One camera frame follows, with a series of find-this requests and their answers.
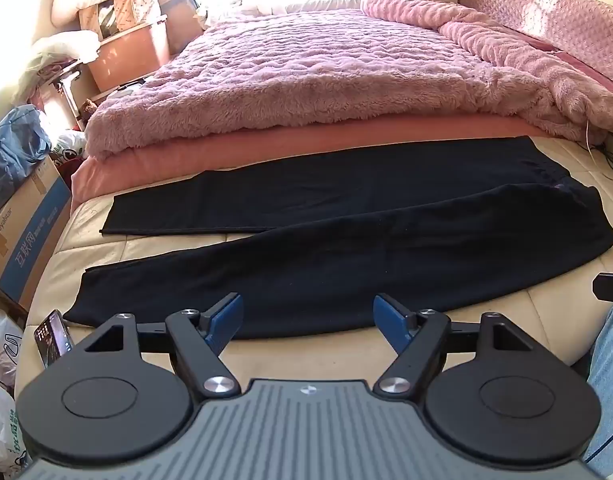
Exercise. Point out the cardboard box with blue print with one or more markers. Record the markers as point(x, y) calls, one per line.
point(29, 232)

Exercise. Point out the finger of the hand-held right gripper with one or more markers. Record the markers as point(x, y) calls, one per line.
point(611, 287)

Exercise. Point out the white green printed plastic bag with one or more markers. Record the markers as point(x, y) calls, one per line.
point(1, 430)

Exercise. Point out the smartphone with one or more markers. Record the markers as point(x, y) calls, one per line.
point(52, 339)

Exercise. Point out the beige leather bed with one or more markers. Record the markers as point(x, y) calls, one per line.
point(311, 355)

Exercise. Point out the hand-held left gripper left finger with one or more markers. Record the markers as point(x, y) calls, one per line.
point(224, 321)

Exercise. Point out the person's jeans leg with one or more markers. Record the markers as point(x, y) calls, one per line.
point(609, 390)

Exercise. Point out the white bedding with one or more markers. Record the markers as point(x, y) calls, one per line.
point(286, 2)

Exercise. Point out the pink plastic storage bin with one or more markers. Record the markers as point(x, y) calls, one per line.
point(129, 52)

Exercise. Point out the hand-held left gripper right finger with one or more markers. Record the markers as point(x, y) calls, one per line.
point(389, 322)

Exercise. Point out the black pants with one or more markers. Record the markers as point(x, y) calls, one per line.
point(386, 240)

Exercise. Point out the blue bag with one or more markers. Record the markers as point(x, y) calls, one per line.
point(14, 150)

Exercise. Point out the pink fluffy blanket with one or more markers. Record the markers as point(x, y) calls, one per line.
point(311, 75)

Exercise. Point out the pink quilted headboard cover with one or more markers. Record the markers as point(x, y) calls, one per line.
point(551, 15)

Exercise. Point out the pink bed sheet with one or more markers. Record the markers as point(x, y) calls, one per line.
point(186, 155)

